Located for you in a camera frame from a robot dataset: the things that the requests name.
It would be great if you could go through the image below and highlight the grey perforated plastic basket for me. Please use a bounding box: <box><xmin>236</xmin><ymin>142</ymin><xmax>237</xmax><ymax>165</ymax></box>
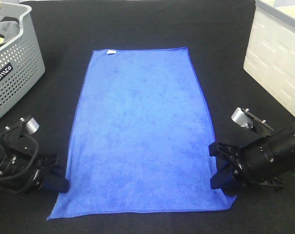
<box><xmin>0</xmin><ymin>1</ymin><xmax>45</xmax><ymax>118</ymax></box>

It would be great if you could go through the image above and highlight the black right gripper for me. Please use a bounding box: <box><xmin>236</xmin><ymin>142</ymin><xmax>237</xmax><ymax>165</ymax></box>
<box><xmin>208</xmin><ymin>138</ymin><xmax>284</xmax><ymax>191</ymax></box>

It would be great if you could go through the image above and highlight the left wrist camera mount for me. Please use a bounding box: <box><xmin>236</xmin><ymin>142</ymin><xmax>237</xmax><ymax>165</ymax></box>
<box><xmin>2</xmin><ymin>116</ymin><xmax>39</xmax><ymax>152</ymax></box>

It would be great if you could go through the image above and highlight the blue microfibre towel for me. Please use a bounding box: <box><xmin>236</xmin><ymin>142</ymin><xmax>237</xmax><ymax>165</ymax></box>
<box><xmin>49</xmin><ymin>47</ymin><xmax>235</xmax><ymax>219</ymax></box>

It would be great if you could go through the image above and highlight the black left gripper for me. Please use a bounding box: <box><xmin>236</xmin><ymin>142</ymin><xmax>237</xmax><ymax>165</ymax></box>
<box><xmin>0</xmin><ymin>143</ymin><xmax>70</xmax><ymax>194</ymax></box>

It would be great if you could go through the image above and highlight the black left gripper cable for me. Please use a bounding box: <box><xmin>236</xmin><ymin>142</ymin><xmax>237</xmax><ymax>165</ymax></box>
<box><xmin>0</xmin><ymin>125</ymin><xmax>39</xmax><ymax>182</ymax></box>

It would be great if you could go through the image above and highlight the grey cloth in basket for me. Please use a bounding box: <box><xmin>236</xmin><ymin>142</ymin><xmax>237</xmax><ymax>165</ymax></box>
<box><xmin>0</xmin><ymin>21</ymin><xmax>20</xmax><ymax>42</ymax></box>

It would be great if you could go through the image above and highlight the white plastic storage crate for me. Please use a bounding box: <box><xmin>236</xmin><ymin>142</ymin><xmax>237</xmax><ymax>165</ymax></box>
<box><xmin>243</xmin><ymin>0</ymin><xmax>295</xmax><ymax>117</ymax></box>

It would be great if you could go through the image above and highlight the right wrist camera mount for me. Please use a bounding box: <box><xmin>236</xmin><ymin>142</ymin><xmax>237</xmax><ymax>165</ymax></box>
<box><xmin>231</xmin><ymin>107</ymin><xmax>274</xmax><ymax>137</ymax></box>

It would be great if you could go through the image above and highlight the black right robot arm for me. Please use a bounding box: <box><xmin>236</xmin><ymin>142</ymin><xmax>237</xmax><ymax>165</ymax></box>
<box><xmin>209</xmin><ymin>122</ymin><xmax>295</xmax><ymax>189</ymax></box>

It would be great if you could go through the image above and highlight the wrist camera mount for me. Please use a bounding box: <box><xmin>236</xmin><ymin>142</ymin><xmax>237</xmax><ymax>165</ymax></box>
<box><xmin>231</xmin><ymin>107</ymin><xmax>274</xmax><ymax>137</ymax></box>
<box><xmin>2</xmin><ymin>116</ymin><xmax>39</xmax><ymax>152</ymax></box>

